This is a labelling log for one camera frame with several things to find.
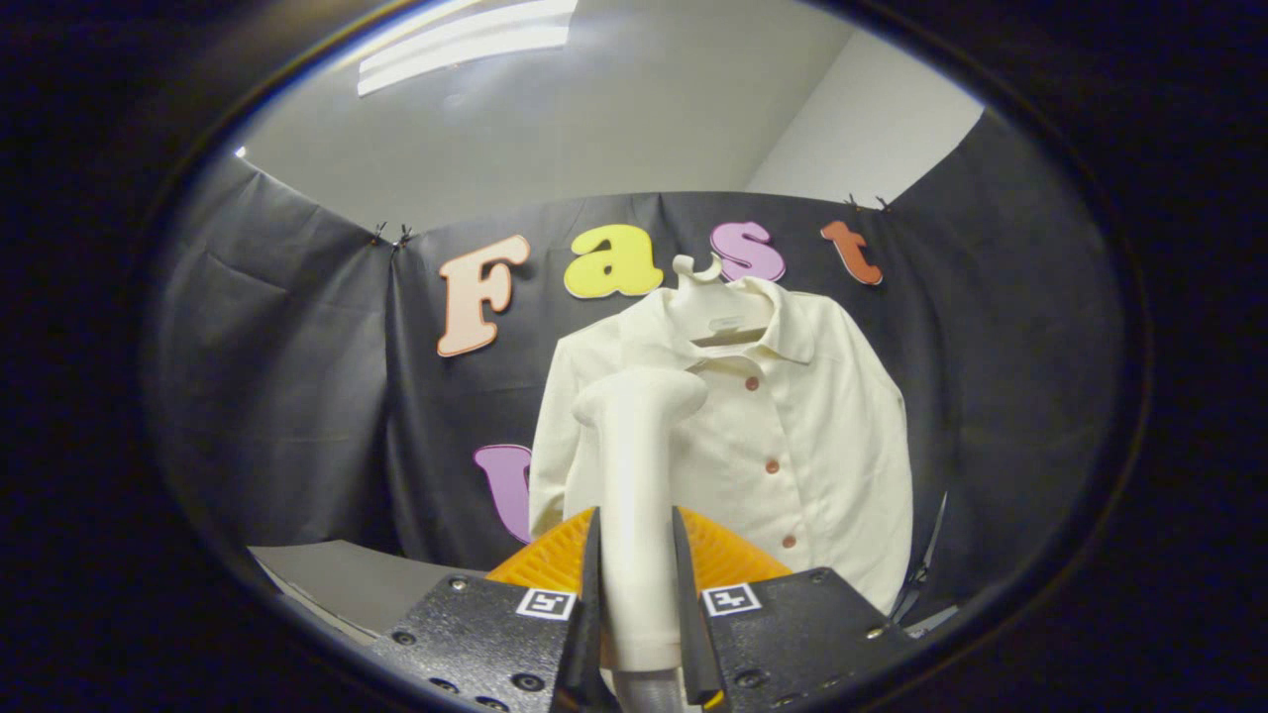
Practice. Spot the black binder clip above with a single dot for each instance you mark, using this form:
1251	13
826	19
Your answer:
866	202
392	236

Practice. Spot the ceiling light panel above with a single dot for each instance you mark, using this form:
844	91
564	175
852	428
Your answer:
466	40

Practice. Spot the grey cabinet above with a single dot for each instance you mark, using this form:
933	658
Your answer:
367	584

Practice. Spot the cream button-up shirt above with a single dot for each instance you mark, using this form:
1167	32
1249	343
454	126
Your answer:
802	426

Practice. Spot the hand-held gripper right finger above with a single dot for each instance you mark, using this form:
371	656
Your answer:
693	644

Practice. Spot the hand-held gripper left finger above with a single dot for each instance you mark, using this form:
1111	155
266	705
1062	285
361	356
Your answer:
586	644

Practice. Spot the white plastic hanger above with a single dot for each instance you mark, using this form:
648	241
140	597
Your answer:
708	309

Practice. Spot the black backdrop cloth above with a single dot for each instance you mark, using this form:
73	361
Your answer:
297	396

